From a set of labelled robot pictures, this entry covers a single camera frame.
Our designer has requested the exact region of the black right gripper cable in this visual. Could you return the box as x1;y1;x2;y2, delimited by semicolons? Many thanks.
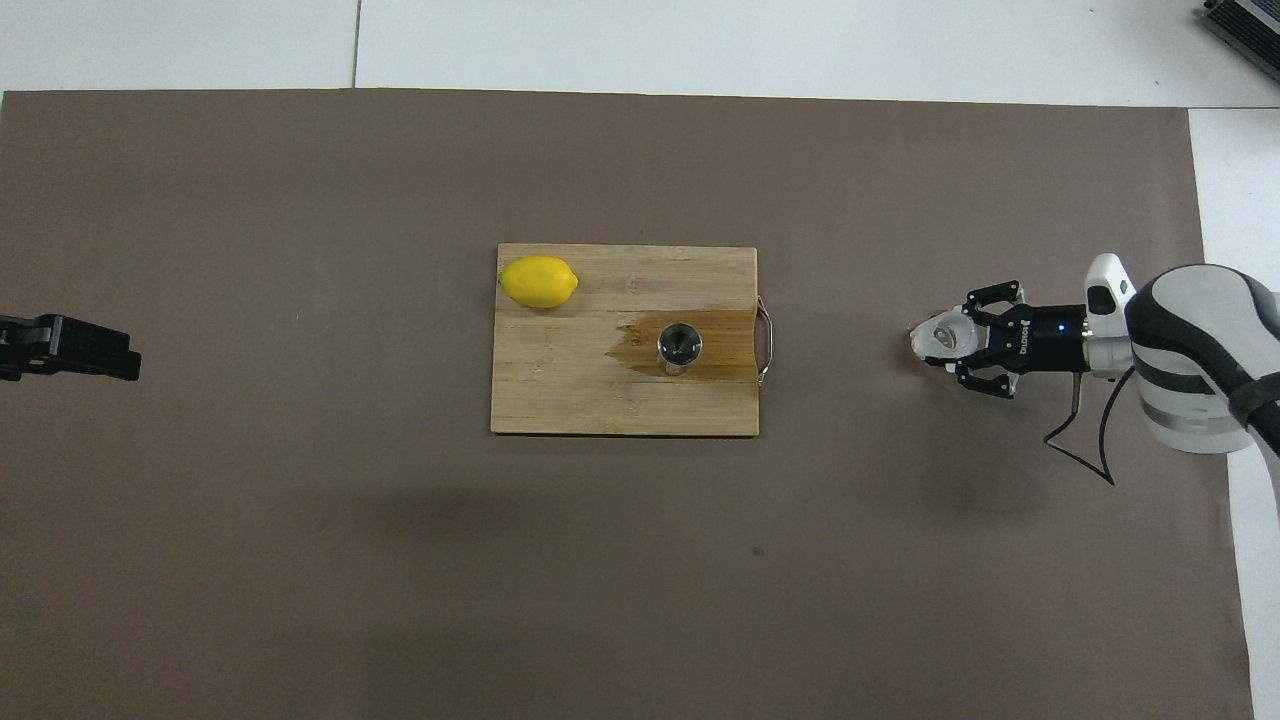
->
1043;365;1141;488

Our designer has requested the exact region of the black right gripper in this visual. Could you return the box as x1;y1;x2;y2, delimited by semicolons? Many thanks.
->
954;280;1091;401

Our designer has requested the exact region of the steel double jigger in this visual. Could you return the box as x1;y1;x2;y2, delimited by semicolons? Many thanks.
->
656;320;704;378

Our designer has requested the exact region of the brown table mat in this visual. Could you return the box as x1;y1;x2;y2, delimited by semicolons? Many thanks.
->
0;88;1256;720

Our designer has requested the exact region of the yellow lemon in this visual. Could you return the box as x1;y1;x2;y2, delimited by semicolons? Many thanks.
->
499;255;580;310

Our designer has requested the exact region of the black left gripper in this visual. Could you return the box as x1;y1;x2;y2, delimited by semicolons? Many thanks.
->
0;314;143;384

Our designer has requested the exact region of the wooden cutting board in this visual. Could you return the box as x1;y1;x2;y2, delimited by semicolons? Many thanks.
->
490;243;776;438

